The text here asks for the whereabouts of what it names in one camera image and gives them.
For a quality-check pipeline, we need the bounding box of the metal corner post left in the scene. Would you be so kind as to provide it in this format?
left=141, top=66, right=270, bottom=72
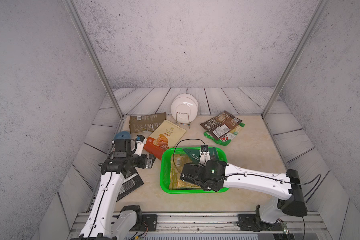
left=63, top=0, right=124, bottom=118

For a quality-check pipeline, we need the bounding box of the green plastic basket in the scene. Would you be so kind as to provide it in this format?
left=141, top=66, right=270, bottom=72
left=160, top=147, right=229, bottom=194

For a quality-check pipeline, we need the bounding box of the metal corner post right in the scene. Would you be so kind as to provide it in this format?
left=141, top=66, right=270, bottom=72
left=261, top=0, right=330, bottom=120

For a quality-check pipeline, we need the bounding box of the wire plate stand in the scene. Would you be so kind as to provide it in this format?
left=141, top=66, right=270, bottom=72
left=175, top=112, right=191, bottom=128

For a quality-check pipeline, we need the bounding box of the white plate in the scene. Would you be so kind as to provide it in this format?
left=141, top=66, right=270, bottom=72
left=171, top=94, right=199, bottom=122

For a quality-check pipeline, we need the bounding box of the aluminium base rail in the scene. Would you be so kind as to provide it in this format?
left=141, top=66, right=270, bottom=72
left=67, top=211, right=334, bottom=240

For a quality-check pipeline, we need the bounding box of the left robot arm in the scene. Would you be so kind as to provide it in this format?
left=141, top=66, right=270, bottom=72
left=77, top=154, right=156, bottom=240

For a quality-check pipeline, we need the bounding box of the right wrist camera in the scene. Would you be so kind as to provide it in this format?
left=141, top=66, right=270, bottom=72
left=200, top=145, right=211, bottom=166

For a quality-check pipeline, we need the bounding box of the green white acefood bag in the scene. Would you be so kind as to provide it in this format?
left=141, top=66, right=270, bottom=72
left=204, top=123, right=245, bottom=147

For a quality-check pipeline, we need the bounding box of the black snack bag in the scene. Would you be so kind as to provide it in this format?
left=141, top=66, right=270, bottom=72
left=117, top=168, right=144, bottom=202

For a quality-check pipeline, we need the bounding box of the blue bowl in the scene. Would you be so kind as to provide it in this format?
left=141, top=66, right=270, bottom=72
left=114, top=131, right=131, bottom=140

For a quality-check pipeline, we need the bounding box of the brown chips bag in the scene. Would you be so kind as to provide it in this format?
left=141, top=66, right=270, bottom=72
left=201, top=111, right=242, bottom=140

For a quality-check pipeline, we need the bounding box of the olive brown Lerna bag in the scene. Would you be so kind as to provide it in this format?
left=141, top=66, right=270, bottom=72
left=129, top=112, right=167, bottom=133

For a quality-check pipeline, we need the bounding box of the cassava chips bag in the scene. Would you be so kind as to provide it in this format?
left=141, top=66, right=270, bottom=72
left=144, top=120, right=187, bottom=160

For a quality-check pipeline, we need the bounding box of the metal corner post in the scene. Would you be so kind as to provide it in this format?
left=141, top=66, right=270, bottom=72
left=261, top=0, right=330, bottom=120
left=63, top=0, right=124, bottom=118

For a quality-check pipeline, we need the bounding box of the tan kraft chips bag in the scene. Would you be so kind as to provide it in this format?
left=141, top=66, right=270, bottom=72
left=169, top=154, right=201, bottom=190

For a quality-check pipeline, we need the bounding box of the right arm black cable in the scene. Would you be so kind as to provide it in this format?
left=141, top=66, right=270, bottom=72
left=172, top=138, right=322, bottom=240

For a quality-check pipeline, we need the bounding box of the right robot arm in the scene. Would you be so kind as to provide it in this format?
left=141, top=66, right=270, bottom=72
left=180, top=160, right=308, bottom=233

